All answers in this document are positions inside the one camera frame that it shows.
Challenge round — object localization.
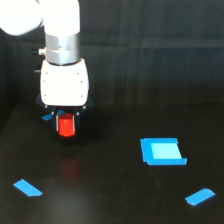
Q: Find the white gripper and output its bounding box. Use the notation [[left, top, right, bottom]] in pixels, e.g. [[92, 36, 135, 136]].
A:
[[36, 58, 89, 134]]

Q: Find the red hexagonal block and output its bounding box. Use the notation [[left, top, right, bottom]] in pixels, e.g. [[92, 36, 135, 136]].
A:
[[58, 113, 75, 137]]

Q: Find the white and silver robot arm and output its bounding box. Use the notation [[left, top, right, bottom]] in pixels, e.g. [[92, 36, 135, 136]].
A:
[[0, 0, 92, 137]]

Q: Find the blue tape strip far left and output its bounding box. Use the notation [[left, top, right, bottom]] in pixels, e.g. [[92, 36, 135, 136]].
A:
[[41, 110, 65, 121]]

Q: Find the blue tape strip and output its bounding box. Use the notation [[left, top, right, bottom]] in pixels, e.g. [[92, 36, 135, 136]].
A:
[[41, 110, 65, 121], [185, 188, 215, 206], [13, 179, 42, 197]]

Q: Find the blue tape strip near left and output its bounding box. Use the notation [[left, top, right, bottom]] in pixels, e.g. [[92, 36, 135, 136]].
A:
[[13, 179, 42, 197]]

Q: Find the blue tape strip near right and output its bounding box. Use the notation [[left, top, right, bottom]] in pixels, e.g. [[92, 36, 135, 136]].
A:
[[185, 188, 215, 206]]

